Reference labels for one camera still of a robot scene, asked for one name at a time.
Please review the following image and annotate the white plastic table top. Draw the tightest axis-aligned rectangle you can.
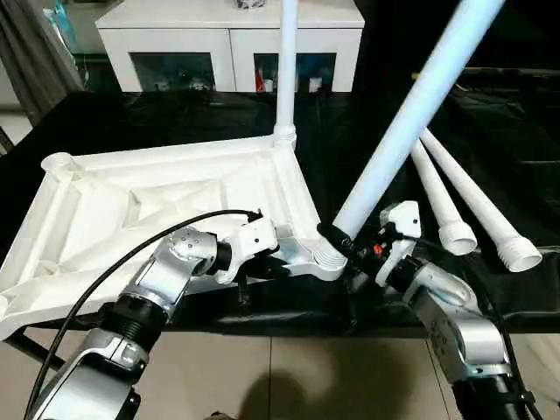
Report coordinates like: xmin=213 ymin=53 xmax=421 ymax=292
xmin=0 ymin=135 xmax=347 ymax=342

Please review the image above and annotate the white plastic table leg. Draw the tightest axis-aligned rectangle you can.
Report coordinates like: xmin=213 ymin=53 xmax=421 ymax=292
xmin=315 ymin=0 xmax=508 ymax=265
xmin=421 ymin=129 xmax=544 ymax=275
xmin=273 ymin=0 xmax=301 ymax=151
xmin=410 ymin=137 xmax=479 ymax=257

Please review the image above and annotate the black mat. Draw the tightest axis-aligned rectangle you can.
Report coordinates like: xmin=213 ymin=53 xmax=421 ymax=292
xmin=0 ymin=66 xmax=560 ymax=338

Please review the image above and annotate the white cabinet with glass doors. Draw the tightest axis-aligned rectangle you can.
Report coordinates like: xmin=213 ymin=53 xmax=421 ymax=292
xmin=94 ymin=0 xmax=367 ymax=93

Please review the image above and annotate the grey curtain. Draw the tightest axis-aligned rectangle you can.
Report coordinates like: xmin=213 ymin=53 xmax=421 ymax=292
xmin=0 ymin=0 xmax=88 ymax=123

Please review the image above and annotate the light blue plastic item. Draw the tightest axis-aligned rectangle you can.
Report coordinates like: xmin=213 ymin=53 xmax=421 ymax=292
xmin=44 ymin=0 xmax=84 ymax=53

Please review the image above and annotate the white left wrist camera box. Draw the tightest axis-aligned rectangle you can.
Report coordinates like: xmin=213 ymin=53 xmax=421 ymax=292
xmin=227 ymin=213 xmax=282 ymax=284

